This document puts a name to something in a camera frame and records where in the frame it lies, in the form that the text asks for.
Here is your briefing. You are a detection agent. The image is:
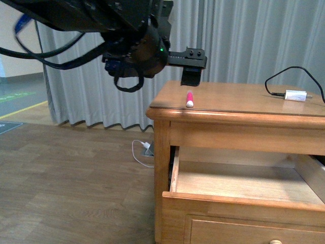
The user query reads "pink marker white cap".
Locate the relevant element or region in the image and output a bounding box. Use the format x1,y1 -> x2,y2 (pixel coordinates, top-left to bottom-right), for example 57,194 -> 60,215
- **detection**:
186,90 -> 194,108

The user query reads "white floor charger plug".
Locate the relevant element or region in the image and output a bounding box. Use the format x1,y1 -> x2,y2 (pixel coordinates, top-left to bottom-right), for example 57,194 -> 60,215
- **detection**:
141,142 -> 151,149

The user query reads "grey curtain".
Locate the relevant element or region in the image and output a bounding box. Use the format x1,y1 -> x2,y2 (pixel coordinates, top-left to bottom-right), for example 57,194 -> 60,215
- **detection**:
44,1 -> 324,130

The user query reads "white charger adapter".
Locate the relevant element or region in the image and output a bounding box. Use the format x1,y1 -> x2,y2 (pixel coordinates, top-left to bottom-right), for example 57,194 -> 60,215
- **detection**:
284,90 -> 313,102

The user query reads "metal floor outlet box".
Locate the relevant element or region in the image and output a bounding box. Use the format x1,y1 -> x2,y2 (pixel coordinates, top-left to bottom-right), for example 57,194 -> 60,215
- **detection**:
141,142 -> 154,157

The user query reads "black charger cable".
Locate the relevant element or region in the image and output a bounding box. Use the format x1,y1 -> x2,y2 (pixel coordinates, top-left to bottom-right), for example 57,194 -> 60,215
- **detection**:
265,66 -> 325,104

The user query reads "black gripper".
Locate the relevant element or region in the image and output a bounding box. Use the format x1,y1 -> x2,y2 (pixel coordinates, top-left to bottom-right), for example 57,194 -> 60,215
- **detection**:
102,1 -> 207,86

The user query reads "wooden drawer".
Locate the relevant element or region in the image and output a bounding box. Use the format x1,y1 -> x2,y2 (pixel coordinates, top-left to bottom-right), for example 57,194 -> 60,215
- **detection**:
161,146 -> 325,244

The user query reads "white floor cable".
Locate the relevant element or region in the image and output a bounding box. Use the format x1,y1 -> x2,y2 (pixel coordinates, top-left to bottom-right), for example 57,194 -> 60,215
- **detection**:
132,139 -> 155,168

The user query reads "wooden nightstand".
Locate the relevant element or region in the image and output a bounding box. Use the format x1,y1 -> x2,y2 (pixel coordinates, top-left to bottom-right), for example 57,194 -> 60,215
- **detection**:
146,81 -> 324,243

